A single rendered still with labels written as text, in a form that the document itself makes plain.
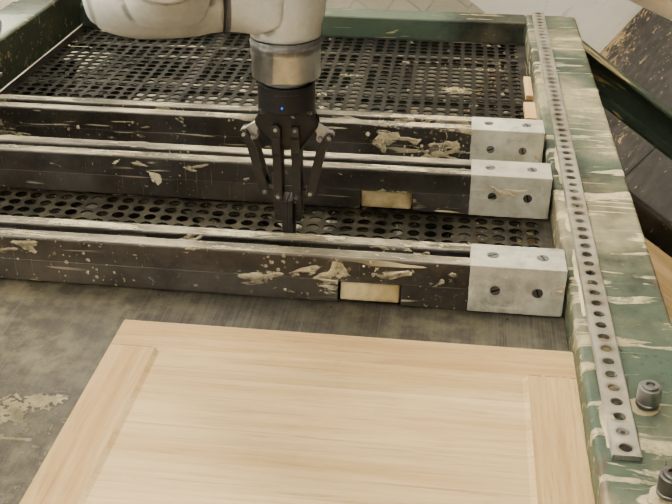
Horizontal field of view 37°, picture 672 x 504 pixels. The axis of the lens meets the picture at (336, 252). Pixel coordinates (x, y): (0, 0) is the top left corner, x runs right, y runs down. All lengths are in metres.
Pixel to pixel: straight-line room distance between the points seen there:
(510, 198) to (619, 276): 0.29
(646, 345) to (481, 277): 0.23
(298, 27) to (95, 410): 0.51
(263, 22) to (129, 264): 0.39
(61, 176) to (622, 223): 0.89
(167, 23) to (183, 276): 0.36
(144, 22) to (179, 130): 0.63
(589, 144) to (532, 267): 0.50
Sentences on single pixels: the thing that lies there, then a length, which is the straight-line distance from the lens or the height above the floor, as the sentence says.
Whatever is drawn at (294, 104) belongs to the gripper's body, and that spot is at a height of 1.33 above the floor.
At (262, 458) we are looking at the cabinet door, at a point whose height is 1.17.
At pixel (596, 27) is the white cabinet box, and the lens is 5.05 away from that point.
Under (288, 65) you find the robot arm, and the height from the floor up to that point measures 1.37.
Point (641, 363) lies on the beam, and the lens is 1.20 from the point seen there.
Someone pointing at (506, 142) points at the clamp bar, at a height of 0.97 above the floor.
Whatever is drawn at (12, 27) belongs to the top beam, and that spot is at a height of 1.84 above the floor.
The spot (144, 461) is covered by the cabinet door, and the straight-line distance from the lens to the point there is 1.09.
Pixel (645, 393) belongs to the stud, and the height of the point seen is 0.88.
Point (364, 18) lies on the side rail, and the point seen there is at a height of 1.22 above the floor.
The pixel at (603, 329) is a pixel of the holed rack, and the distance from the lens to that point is 1.24.
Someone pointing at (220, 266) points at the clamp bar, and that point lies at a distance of 1.36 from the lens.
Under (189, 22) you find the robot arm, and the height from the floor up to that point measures 1.49.
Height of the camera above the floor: 1.43
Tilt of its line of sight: 11 degrees down
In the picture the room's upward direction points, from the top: 55 degrees counter-clockwise
